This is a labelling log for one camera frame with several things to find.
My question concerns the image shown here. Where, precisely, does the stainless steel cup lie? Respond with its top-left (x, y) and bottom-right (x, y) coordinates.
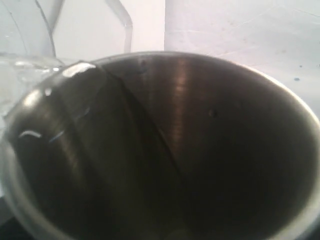
top-left (0, 52), bottom-right (320, 240)

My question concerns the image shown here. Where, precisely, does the clear measuring cup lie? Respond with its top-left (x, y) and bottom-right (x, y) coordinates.
top-left (0, 0), bottom-right (64, 118)

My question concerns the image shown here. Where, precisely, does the frosted translucent plastic cup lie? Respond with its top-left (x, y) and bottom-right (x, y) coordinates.
top-left (53, 0), bottom-right (131, 60)

